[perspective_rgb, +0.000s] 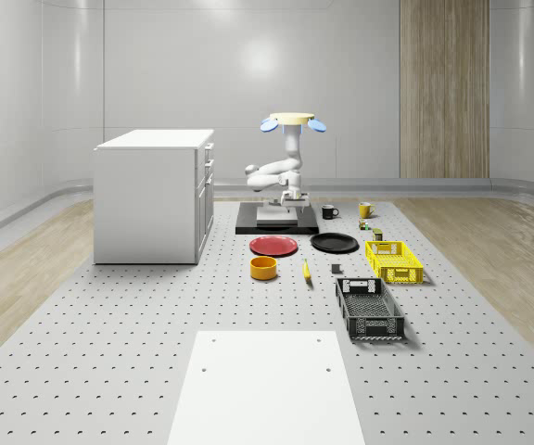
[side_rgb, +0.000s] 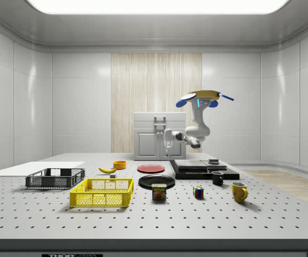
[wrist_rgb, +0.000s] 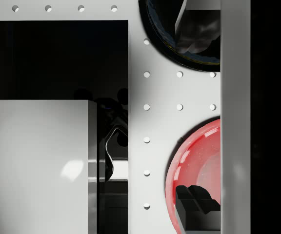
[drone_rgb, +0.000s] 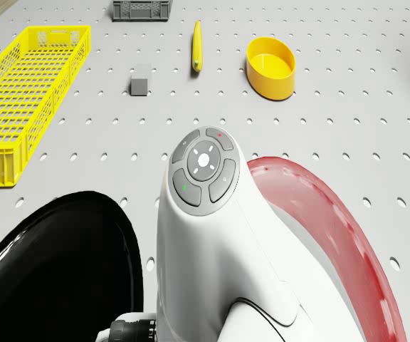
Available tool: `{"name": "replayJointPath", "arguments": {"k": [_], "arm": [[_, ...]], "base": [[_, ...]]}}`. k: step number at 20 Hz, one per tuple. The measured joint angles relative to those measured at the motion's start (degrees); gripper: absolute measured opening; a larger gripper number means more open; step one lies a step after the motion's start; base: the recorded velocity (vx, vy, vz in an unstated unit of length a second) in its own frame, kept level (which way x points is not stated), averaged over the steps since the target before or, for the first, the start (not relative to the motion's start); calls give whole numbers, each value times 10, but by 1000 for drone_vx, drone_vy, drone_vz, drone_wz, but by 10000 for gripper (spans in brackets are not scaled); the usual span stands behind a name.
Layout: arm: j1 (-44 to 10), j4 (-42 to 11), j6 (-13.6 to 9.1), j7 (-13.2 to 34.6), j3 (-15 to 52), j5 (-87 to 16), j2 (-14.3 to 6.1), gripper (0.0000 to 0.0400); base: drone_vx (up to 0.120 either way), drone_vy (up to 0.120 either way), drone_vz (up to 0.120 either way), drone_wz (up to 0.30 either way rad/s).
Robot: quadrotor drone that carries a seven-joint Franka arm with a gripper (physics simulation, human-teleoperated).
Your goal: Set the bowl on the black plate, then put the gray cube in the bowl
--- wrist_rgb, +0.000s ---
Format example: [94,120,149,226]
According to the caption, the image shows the black stove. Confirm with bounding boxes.
[0,20,129,234]

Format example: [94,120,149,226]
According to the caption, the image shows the black plate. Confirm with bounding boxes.
[138,0,221,73]

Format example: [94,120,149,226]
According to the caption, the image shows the red plate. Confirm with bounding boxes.
[165,118,221,234]

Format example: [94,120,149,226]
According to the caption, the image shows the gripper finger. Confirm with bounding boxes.
[175,185,221,233]
[175,0,221,54]

